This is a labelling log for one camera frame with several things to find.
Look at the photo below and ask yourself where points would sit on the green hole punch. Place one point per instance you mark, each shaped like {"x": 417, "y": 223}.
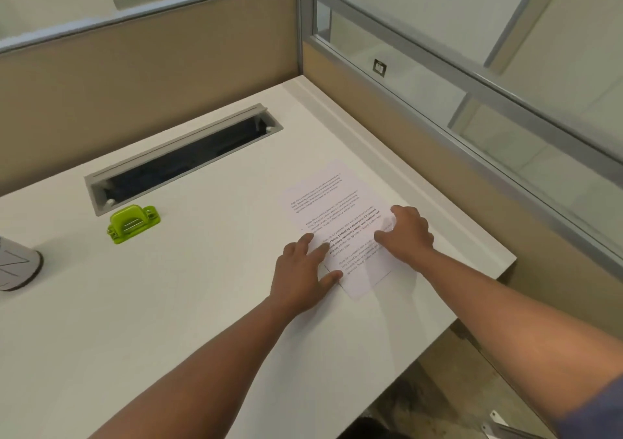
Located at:
{"x": 131, "y": 224}

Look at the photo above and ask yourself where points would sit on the person's right forearm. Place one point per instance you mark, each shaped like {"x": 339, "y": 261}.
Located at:
{"x": 525, "y": 336}

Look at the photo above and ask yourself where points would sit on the person's right grey sleeve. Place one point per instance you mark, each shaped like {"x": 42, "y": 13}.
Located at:
{"x": 596, "y": 414}

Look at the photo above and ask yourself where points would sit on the beige cubicle partition panel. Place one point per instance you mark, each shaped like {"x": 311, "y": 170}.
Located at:
{"x": 438, "y": 147}
{"x": 146, "y": 83}

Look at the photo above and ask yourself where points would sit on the person's right hand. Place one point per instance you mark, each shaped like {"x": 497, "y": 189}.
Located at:
{"x": 411, "y": 239}

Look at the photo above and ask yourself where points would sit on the stack of printed paper sheets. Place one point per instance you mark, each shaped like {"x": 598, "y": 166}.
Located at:
{"x": 331, "y": 195}

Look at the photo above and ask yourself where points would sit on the frosted glass partition pane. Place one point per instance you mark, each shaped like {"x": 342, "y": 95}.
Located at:
{"x": 511, "y": 127}

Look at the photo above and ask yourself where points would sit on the grey metal desk foot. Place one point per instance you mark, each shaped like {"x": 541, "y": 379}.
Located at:
{"x": 506, "y": 429}

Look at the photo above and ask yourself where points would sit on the person's left forearm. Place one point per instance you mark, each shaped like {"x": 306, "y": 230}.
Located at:
{"x": 204, "y": 370}

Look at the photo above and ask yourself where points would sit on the small black glass sticker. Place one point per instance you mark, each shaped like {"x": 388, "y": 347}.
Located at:
{"x": 379, "y": 66}

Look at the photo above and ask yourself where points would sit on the person's left hand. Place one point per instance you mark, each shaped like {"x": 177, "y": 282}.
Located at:
{"x": 297, "y": 283}

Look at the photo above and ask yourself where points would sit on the black mesh pen cup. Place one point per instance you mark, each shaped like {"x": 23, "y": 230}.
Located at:
{"x": 17, "y": 266}

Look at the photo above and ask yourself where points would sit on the grey partition post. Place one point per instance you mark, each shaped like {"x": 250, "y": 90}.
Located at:
{"x": 305, "y": 20}

